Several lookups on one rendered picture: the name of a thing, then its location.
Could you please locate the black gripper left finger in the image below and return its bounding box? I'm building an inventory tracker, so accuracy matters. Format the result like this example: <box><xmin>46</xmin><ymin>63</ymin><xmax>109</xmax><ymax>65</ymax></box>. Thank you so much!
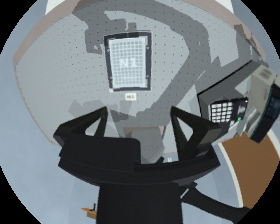
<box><xmin>57</xmin><ymin>106</ymin><xmax>108</xmax><ymax>137</ymax></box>

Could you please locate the white multi-well plate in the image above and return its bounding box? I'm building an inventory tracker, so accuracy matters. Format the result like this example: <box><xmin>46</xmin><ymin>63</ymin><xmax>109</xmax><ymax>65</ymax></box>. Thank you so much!
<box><xmin>109</xmin><ymin>38</ymin><xmax>145</xmax><ymax>88</ymax></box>

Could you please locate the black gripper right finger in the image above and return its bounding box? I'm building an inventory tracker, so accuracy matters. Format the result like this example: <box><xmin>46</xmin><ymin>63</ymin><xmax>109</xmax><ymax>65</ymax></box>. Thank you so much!
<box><xmin>170</xmin><ymin>106</ymin><xmax>222</xmax><ymax>160</ymax></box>

